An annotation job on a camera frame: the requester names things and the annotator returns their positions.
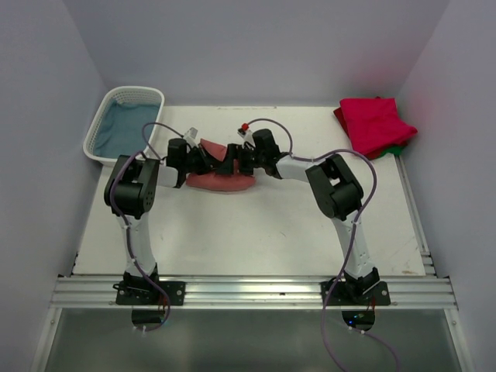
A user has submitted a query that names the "white perforated plastic basket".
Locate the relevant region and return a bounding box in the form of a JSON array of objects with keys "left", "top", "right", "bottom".
[{"left": 83, "top": 85, "right": 165, "bottom": 167}]

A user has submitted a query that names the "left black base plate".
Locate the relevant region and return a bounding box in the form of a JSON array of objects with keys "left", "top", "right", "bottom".
[{"left": 112, "top": 278, "right": 186, "bottom": 306}]

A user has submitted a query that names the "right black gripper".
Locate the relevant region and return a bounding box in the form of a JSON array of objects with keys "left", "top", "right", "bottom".
[{"left": 216, "top": 145, "right": 265, "bottom": 178}]

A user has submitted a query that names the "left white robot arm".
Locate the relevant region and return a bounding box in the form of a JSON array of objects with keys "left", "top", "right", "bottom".
[{"left": 104, "top": 138, "right": 226, "bottom": 305}]

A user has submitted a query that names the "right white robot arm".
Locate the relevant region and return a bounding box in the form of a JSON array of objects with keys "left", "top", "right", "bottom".
[{"left": 215, "top": 129, "right": 380, "bottom": 305}]

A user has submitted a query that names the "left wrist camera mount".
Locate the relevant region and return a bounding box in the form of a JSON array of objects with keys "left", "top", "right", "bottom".
[{"left": 183, "top": 127, "right": 198, "bottom": 147}]

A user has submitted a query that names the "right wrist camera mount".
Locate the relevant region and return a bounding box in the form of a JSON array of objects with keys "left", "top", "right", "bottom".
[{"left": 237, "top": 123, "right": 255, "bottom": 146}]

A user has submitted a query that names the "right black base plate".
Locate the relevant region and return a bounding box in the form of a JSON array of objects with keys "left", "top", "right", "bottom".
[{"left": 327, "top": 281, "right": 391, "bottom": 306}]

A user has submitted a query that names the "salmon pink t shirt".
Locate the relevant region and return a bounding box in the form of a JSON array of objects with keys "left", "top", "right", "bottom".
[{"left": 186, "top": 139, "right": 256, "bottom": 192}]

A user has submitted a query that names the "folded dark red t shirt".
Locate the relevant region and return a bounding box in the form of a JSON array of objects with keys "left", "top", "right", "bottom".
[{"left": 333, "top": 107, "right": 349, "bottom": 135}]

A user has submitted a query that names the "folded green t shirt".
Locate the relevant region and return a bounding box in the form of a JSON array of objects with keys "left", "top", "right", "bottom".
[{"left": 374, "top": 144, "right": 406, "bottom": 159}]

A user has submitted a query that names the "folded crimson t shirt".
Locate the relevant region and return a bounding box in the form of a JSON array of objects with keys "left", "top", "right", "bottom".
[{"left": 339, "top": 97, "right": 418, "bottom": 160}]

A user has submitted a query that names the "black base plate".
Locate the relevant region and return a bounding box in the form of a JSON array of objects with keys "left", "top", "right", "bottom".
[
  {"left": 327, "top": 281, "right": 391, "bottom": 306},
  {"left": 112, "top": 278, "right": 186, "bottom": 306}
]

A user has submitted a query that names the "aluminium mounting rail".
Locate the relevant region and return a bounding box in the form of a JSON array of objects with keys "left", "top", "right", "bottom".
[{"left": 50, "top": 276, "right": 457, "bottom": 310}]

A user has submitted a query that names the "blue t shirt in basket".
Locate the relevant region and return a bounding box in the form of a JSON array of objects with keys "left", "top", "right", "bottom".
[{"left": 93, "top": 99, "right": 160, "bottom": 159}]

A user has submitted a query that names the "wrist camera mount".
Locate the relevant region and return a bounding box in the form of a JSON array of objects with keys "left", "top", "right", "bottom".
[
  {"left": 183, "top": 127, "right": 198, "bottom": 147},
  {"left": 237, "top": 123, "right": 255, "bottom": 146}
]

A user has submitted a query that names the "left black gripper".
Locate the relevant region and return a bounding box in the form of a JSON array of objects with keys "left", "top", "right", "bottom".
[{"left": 182, "top": 143, "right": 222, "bottom": 176}]

